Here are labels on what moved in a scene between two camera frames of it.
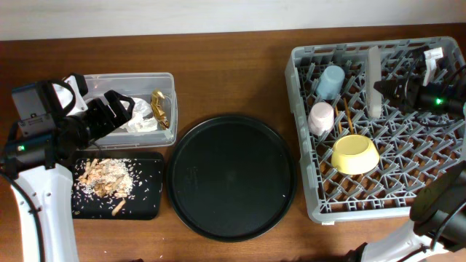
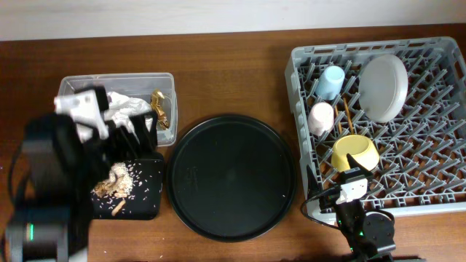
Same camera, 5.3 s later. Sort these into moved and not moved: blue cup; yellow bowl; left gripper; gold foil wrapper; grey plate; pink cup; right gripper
Moved: grey plate; right gripper; left gripper
Not moved: pink cup; blue cup; gold foil wrapper; yellow bowl
